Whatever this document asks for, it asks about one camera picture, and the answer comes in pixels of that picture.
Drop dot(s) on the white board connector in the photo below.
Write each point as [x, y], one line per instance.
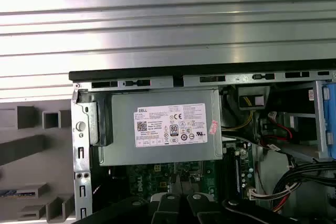
[252, 193]

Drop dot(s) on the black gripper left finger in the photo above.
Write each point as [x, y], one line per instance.
[168, 208]

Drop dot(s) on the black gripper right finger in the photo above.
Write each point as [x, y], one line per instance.
[199, 208]

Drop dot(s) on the grey parts rack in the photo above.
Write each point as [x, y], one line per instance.
[26, 119]

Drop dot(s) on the green motherboard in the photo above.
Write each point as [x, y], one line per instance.
[147, 179]

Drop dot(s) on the black RAM slot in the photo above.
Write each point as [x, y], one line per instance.
[233, 171]

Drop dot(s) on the grey power supply unit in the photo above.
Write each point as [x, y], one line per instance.
[162, 98]

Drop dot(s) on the blue plastic bay bracket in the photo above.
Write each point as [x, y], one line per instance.
[329, 119]

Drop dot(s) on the metal disk bay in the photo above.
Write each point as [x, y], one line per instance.
[319, 119]

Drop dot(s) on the black PC case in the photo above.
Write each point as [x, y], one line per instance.
[131, 73]

